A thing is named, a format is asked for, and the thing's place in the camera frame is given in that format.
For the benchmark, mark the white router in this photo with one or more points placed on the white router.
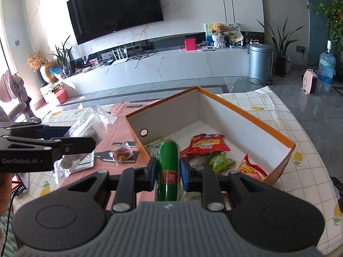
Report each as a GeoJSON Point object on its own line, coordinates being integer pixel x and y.
{"type": "Point", "coordinates": [119, 56]}

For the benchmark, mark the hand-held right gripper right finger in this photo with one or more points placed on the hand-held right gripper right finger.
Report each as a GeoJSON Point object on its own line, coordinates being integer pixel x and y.
{"type": "Point", "coordinates": [185, 175]}

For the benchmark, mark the climbing green plant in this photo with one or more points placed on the climbing green plant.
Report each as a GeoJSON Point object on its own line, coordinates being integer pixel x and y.
{"type": "Point", "coordinates": [333, 16]}

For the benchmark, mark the clear zip bag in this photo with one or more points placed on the clear zip bag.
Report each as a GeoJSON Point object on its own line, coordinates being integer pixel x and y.
{"type": "Point", "coordinates": [88, 123]}

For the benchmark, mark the gold vase with dried flowers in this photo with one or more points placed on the gold vase with dried flowers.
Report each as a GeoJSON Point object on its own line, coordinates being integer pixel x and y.
{"type": "Point", "coordinates": [44, 69]}

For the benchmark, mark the large red snack bag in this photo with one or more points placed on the large red snack bag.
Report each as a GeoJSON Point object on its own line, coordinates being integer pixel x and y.
{"type": "Point", "coordinates": [206, 144]}

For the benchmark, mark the grey office chair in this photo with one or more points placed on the grey office chair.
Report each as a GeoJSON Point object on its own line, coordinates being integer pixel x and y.
{"type": "Point", "coordinates": [16, 112]}

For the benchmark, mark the clear plastic chair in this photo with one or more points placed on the clear plastic chair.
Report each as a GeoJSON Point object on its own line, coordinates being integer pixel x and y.
{"type": "Point", "coordinates": [246, 83]}

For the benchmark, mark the white flat scale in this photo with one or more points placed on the white flat scale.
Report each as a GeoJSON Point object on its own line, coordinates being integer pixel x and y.
{"type": "Point", "coordinates": [208, 48]}

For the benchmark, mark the white storage box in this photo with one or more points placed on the white storage box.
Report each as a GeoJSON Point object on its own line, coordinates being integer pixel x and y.
{"type": "Point", "coordinates": [47, 94]}

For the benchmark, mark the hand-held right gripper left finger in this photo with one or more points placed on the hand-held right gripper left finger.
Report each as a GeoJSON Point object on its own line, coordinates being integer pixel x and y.
{"type": "Point", "coordinates": [150, 172]}

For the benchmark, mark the orange cardboard box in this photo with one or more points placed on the orange cardboard box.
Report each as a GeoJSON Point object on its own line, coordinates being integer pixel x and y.
{"type": "Point", "coordinates": [227, 117]}

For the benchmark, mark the pink box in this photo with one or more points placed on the pink box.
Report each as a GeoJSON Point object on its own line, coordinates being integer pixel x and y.
{"type": "Point", "coordinates": [190, 44]}

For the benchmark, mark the snake plant in black pot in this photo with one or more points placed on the snake plant in black pot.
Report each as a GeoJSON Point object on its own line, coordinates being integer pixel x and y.
{"type": "Point", "coordinates": [280, 67]}

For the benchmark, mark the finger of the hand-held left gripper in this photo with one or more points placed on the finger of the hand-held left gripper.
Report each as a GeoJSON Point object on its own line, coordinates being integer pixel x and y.
{"type": "Point", "coordinates": [53, 133]}
{"type": "Point", "coordinates": [77, 144]}

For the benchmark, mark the person's left hand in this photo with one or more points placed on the person's left hand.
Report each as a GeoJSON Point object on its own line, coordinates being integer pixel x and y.
{"type": "Point", "coordinates": [4, 192]}

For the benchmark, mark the blue water bottle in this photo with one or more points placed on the blue water bottle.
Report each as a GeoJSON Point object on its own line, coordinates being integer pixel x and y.
{"type": "Point", "coordinates": [327, 64]}

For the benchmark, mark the round paper fan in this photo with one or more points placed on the round paper fan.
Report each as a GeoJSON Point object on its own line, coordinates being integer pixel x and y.
{"type": "Point", "coordinates": [233, 28]}

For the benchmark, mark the blue picture card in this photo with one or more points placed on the blue picture card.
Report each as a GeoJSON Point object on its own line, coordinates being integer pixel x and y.
{"type": "Point", "coordinates": [207, 32]}

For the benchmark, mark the white marble television cabinet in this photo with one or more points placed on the white marble television cabinet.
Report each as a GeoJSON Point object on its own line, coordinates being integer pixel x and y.
{"type": "Point", "coordinates": [160, 67]}

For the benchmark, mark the red fries snack packet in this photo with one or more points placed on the red fries snack packet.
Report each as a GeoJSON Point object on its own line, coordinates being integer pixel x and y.
{"type": "Point", "coordinates": [250, 170]}

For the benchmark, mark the green sausage with red label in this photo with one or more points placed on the green sausage with red label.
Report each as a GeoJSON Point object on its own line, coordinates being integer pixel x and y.
{"type": "Point", "coordinates": [167, 160]}

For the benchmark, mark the teddy bear bouquet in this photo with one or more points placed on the teddy bear bouquet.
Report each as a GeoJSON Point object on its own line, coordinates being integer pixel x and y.
{"type": "Point", "coordinates": [218, 36]}

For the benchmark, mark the green plant in glass vase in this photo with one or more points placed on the green plant in glass vase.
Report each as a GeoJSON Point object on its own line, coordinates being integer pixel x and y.
{"type": "Point", "coordinates": [64, 59]}

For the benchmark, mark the small clear-wrapped red snack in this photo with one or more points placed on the small clear-wrapped red snack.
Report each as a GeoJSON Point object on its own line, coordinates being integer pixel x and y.
{"type": "Point", "coordinates": [122, 154]}

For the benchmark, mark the black television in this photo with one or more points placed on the black television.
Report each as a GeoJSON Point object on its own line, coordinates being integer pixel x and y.
{"type": "Point", "coordinates": [115, 13]}

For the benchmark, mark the green raisin packet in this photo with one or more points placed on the green raisin packet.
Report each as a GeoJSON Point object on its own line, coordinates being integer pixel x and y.
{"type": "Point", "coordinates": [221, 163]}

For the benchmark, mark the red storage box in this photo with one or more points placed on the red storage box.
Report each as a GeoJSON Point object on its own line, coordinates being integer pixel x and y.
{"type": "Point", "coordinates": [60, 96]}

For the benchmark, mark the pink heater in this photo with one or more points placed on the pink heater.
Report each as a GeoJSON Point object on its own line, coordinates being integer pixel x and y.
{"type": "Point", "coordinates": [310, 81]}

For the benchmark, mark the silver trash can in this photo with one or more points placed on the silver trash can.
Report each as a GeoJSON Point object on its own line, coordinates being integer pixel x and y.
{"type": "Point", "coordinates": [260, 60]}

